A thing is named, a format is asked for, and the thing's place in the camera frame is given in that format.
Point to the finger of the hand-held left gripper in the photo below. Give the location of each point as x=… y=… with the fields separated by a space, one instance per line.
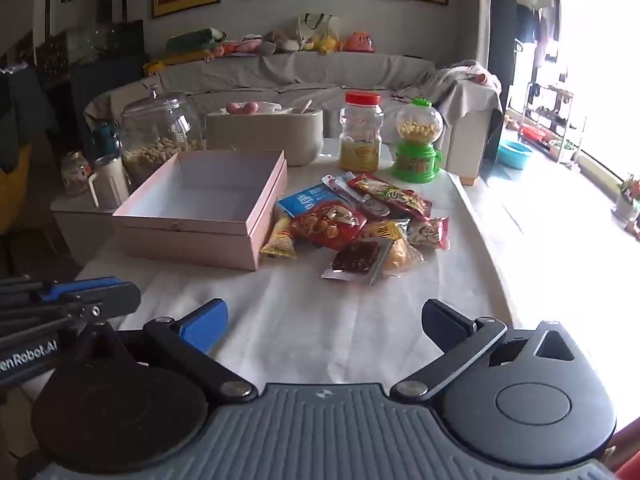
x=115 y=300
x=75 y=289

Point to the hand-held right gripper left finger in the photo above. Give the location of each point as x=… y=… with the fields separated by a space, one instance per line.
x=205 y=325

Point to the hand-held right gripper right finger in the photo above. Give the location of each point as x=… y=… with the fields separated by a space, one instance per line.
x=442 y=322

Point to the clear yellow chips packet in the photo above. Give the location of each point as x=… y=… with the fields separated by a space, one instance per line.
x=402 y=257

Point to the pink cardboard box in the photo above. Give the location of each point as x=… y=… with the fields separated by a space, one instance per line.
x=240 y=245

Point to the white red green snack packet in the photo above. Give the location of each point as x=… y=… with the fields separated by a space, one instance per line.
x=430 y=234

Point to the clear dark jerky packet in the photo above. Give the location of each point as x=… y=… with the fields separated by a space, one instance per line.
x=356 y=260

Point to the small yellow snack packet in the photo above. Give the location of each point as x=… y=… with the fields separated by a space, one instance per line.
x=277 y=245

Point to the yellow black snack packet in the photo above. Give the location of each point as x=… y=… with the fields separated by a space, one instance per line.
x=382 y=231

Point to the dark brown snack packet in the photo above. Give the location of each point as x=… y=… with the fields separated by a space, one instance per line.
x=374 y=207

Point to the red green-edged snack packet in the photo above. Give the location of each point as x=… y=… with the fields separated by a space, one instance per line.
x=395 y=195

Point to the blue snack packet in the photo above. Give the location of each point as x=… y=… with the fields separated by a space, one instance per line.
x=305 y=200

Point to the white slim snack packet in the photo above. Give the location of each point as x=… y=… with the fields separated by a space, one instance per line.
x=336 y=185

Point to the white tablecloth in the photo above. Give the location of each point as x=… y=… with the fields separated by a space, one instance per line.
x=300 y=320

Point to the white lidded mug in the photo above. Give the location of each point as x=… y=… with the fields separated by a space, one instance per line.
x=112 y=185

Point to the small glass jar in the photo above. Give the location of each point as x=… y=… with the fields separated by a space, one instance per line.
x=75 y=172

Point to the dark yellow cloth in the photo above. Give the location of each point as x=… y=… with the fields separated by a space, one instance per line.
x=12 y=190

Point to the blue bottle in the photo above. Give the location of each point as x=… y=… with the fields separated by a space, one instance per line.
x=106 y=137

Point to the green candy dispenser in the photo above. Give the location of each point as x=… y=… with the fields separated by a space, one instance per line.
x=417 y=160

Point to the glass jar of peanuts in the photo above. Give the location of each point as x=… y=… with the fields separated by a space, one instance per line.
x=155 y=130

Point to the blue plastic basin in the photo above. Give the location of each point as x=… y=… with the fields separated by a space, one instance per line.
x=515 y=155

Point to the beige round container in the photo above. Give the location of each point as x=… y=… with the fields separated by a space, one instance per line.
x=265 y=135

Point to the red-lidded plastic jar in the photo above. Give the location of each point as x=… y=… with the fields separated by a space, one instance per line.
x=361 y=135

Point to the red plastic basin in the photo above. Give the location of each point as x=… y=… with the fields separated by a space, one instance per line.
x=534 y=134

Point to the pink egg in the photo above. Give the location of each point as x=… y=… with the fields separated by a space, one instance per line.
x=250 y=107
x=234 y=107

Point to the potted flower plant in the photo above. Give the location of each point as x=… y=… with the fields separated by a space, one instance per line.
x=627 y=200

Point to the metal shoe rack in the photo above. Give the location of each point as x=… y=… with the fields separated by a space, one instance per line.
x=552 y=120

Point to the long yellow plush toy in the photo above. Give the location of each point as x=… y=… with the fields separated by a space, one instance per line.
x=170 y=62

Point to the glass fish tank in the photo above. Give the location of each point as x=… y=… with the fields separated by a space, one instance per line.
x=85 y=45

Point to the crumpled grey cloth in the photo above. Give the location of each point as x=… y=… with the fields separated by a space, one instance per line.
x=465 y=77

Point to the grey covered sofa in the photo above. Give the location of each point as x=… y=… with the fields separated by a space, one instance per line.
x=300 y=75

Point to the green plush toy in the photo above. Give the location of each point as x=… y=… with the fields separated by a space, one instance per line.
x=192 y=41

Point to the pink plush toy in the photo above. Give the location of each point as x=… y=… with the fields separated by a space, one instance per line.
x=242 y=46

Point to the grey plush toy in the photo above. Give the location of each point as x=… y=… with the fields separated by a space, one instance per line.
x=277 y=42

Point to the orange plush toy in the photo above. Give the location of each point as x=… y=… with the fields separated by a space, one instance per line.
x=359 y=42

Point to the hanging dark clothes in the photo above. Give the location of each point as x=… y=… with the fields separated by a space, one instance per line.
x=537 y=25

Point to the white tote bag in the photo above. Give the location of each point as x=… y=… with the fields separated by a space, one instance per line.
x=317 y=25

